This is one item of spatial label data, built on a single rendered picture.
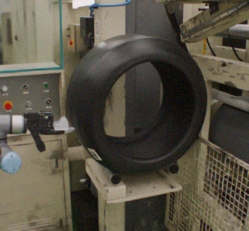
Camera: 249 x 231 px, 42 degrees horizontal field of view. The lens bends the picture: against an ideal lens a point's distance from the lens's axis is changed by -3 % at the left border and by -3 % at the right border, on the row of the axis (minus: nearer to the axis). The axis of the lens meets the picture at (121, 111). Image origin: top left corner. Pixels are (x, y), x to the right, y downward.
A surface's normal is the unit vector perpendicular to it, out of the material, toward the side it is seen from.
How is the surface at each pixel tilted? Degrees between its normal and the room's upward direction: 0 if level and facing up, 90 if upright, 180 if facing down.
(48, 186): 90
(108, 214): 90
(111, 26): 90
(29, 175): 90
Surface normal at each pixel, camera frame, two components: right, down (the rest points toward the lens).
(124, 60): 0.25, 0.11
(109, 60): -0.21, -0.33
